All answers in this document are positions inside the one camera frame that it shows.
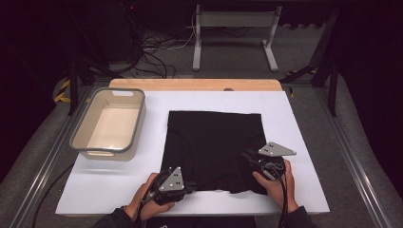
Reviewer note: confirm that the grey metal stand frame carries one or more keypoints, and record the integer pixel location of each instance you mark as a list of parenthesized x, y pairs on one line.
[(234, 19)]

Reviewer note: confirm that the beige plastic basket grey rim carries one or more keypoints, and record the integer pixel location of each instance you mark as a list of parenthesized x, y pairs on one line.
[(111, 126)]

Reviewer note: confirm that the dark round table grommet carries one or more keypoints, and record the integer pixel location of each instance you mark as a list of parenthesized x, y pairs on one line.
[(228, 89)]

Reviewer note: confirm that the yellow black hazard tape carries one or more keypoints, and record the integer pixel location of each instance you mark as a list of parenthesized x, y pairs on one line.
[(65, 85)]

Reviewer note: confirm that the aluminium floor rail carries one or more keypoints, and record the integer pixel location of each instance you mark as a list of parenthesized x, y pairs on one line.
[(52, 158), (351, 158)]

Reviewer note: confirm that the person's right hand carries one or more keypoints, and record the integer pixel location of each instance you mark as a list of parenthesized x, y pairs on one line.
[(272, 188)]

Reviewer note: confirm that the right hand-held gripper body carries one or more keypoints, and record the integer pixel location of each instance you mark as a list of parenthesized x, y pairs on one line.
[(275, 149)]

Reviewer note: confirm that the black tank top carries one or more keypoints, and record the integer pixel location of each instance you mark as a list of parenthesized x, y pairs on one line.
[(209, 145)]

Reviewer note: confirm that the wooden table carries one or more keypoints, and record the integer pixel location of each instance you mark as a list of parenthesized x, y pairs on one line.
[(190, 85)]

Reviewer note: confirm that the person's left hand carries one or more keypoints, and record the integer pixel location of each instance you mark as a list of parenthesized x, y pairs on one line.
[(152, 209)]

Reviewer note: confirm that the white table mat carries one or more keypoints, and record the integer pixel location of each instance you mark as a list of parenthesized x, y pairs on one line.
[(285, 110)]

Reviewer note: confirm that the black metal stand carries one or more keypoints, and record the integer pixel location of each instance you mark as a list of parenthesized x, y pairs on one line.
[(332, 91), (73, 91)]

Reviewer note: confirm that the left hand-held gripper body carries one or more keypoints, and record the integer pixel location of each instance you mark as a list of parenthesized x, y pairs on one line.
[(172, 183)]

